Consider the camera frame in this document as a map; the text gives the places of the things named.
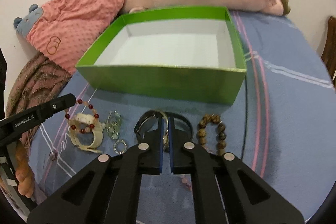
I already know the brown wooden bead bracelet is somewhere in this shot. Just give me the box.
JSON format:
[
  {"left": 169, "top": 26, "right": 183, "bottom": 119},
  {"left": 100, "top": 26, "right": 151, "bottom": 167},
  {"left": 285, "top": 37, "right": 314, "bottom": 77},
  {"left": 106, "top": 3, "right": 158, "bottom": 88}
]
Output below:
[{"left": 196, "top": 113, "right": 228, "bottom": 156}]

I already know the red pink bead bracelet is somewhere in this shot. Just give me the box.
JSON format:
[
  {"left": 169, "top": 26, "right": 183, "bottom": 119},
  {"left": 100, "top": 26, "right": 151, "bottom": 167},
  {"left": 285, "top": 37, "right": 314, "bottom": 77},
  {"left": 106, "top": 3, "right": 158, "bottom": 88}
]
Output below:
[{"left": 64, "top": 99, "right": 100, "bottom": 134}]

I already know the silver chain jewelry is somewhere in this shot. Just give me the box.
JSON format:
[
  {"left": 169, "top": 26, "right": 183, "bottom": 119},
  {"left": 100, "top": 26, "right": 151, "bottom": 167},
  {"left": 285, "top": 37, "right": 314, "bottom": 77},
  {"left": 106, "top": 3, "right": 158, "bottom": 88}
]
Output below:
[{"left": 102, "top": 110, "right": 122, "bottom": 140}]

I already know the cream white wrist watch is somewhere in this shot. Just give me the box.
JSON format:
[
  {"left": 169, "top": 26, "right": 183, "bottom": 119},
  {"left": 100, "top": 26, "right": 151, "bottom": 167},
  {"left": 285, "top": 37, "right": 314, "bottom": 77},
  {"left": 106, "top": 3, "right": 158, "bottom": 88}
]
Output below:
[{"left": 68, "top": 113, "right": 103, "bottom": 153}]

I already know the black wrist watch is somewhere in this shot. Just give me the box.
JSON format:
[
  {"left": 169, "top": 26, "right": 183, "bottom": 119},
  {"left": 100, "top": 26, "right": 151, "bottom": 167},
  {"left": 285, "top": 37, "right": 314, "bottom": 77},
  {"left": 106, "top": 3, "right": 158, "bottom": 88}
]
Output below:
[{"left": 134, "top": 110, "right": 193, "bottom": 144}]

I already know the left hand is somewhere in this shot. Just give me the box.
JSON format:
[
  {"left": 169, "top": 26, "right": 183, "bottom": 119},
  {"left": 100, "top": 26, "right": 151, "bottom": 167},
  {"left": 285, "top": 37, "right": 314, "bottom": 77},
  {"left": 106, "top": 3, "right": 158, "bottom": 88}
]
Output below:
[{"left": 15, "top": 141, "right": 35, "bottom": 198}]

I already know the brown pink fringed blanket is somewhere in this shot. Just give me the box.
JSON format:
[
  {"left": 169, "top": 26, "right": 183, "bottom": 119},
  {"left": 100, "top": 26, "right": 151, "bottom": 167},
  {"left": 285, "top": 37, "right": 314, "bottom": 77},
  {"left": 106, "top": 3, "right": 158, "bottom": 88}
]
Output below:
[{"left": 5, "top": 52, "right": 73, "bottom": 146}]

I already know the blue striped bed sheet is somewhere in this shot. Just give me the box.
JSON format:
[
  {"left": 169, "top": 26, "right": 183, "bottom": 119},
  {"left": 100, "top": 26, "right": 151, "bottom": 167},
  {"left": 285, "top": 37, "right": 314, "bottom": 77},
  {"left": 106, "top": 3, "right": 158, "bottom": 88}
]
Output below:
[{"left": 29, "top": 12, "right": 335, "bottom": 223}]

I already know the pink dotted pillow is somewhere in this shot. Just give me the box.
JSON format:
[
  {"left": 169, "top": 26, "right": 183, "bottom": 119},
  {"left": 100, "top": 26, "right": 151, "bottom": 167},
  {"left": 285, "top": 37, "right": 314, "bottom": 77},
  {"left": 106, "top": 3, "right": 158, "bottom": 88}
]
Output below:
[{"left": 13, "top": 0, "right": 125, "bottom": 75}]

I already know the green cardboard box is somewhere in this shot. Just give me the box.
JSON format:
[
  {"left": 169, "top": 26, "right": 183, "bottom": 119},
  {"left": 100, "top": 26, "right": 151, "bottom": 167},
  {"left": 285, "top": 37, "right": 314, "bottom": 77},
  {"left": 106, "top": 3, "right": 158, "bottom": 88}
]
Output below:
[{"left": 76, "top": 6, "right": 247, "bottom": 105}]

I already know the wooden chair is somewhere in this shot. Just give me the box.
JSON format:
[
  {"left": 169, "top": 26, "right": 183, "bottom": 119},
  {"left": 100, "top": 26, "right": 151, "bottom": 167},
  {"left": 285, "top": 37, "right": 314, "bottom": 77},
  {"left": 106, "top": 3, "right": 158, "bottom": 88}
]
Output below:
[{"left": 321, "top": 16, "right": 336, "bottom": 85}]

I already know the pink bead flower bracelet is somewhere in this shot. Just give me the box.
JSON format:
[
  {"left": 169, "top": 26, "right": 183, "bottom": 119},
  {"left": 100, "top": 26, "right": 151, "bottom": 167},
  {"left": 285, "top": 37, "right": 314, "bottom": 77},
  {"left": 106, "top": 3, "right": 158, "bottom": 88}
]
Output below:
[{"left": 179, "top": 146, "right": 211, "bottom": 192}]

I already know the silver rhinestone ring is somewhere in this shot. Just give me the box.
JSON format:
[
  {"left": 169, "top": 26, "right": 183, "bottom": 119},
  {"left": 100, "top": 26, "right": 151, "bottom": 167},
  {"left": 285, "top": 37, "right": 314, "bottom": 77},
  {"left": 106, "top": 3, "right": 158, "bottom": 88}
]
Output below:
[{"left": 113, "top": 139, "right": 128, "bottom": 155}]

